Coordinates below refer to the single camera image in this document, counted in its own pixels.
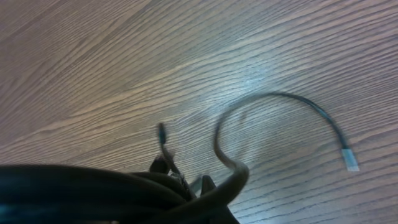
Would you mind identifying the black USB-A cable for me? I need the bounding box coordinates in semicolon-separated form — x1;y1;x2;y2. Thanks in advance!
0;164;249;224

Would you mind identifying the black barrel plug cable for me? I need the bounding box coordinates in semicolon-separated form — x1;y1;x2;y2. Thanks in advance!
149;122;197;200

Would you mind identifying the black USB-C cable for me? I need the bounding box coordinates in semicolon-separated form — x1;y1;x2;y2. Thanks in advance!
174;91;361;224

